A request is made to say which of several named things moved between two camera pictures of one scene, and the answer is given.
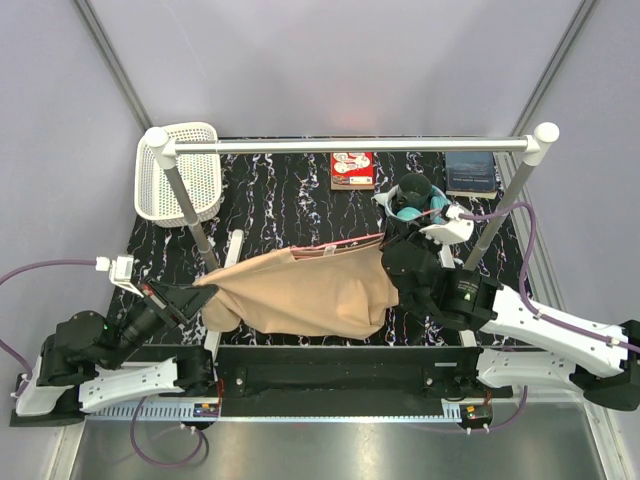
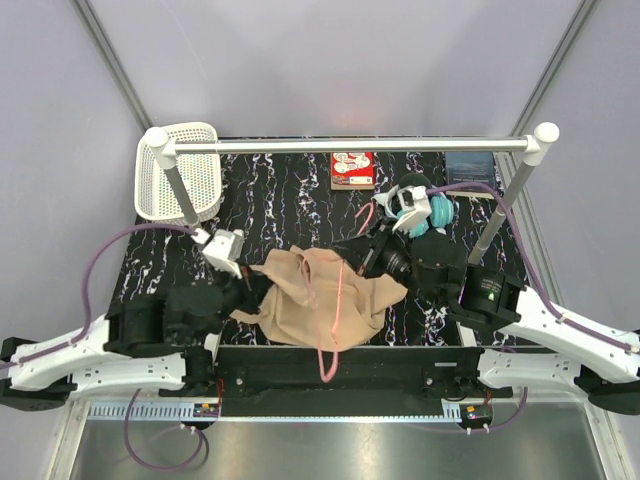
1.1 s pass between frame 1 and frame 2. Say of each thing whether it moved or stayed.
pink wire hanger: moved
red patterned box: stayed
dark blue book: stayed
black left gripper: moved
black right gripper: moved
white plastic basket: stayed
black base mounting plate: stayed
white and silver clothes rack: stayed
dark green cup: stayed
